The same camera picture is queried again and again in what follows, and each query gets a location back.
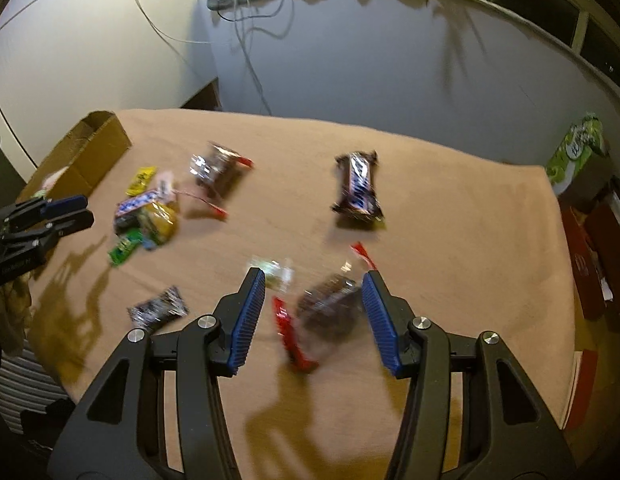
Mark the brown cardboard box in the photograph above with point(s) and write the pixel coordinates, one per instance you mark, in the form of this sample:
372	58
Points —
104	145

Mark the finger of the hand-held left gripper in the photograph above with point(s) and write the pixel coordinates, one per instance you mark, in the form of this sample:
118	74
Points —
74	221
67	204

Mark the black candy packet white print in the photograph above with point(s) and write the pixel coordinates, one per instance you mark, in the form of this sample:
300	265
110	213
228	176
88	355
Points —
157	307

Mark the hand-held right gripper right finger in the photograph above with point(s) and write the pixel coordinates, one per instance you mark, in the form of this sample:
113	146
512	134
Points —
380	320

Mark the green tissue box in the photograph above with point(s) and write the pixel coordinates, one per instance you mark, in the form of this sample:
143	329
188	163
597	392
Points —
580	150

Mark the large brown chocolate bar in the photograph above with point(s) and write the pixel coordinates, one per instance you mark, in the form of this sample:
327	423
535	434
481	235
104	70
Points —
359	187

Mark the yellow candy packet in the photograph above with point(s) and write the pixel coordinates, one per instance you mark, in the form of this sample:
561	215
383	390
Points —
141	181

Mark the flat red box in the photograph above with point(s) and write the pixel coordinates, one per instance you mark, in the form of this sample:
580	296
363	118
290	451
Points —
582	390

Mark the red cardboard box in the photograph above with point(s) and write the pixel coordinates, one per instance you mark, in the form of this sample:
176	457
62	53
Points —
582	265

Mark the green candy packet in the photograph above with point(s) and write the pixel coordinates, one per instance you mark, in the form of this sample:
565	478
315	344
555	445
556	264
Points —
122	250

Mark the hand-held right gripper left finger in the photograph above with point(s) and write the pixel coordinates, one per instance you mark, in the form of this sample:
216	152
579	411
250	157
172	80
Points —
250	315

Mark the clear brownie red ends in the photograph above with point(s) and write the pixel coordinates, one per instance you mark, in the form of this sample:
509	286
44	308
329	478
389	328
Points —
219	170
330	310

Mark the window frame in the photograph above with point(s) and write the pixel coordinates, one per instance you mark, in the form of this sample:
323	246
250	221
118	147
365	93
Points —
585	15

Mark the pink candy packet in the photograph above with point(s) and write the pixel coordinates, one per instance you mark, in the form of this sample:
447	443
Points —
164	182

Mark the small clear candy packet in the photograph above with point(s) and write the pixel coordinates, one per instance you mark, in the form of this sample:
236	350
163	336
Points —
275	272

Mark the yellow-green snack packet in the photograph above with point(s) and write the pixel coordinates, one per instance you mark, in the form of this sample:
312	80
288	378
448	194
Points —
159	220

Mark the striped cloth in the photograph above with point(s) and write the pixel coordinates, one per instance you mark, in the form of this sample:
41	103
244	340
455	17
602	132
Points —
24	385

